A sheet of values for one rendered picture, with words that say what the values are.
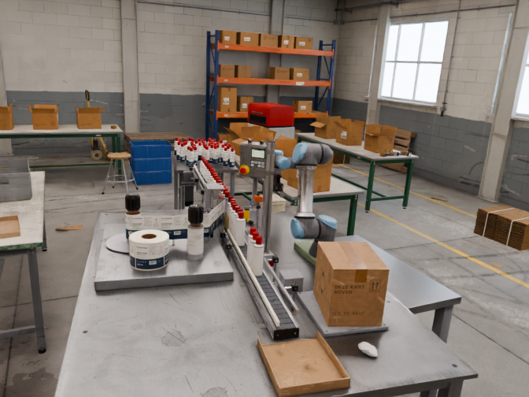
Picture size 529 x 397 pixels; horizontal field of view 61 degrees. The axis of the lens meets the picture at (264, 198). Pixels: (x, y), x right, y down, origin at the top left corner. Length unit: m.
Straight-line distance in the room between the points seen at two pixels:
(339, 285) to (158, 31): 8.55
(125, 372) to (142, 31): 8.63
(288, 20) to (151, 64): 3.28
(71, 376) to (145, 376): 0.25
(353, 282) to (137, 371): 0.90
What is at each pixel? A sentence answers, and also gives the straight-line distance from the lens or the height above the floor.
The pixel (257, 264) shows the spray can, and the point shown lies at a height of 0.95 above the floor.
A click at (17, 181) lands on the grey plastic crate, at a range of 3.91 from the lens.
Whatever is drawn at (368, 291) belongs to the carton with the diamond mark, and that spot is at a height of 1.02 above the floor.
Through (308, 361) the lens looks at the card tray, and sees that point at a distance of 1.83.
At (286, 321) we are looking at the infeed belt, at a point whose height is 0.88.
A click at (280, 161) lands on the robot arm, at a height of 1.33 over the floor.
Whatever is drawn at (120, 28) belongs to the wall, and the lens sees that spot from 9.86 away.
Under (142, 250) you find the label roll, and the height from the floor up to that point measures 0.99.
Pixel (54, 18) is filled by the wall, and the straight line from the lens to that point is 9.78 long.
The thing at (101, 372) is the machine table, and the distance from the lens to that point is 1.81.
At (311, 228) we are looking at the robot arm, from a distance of 2.52.
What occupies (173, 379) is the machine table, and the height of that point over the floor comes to 0.83.
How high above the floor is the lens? 1.90
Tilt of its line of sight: 16 degrees down
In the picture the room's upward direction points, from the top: 3 degrees clockwise
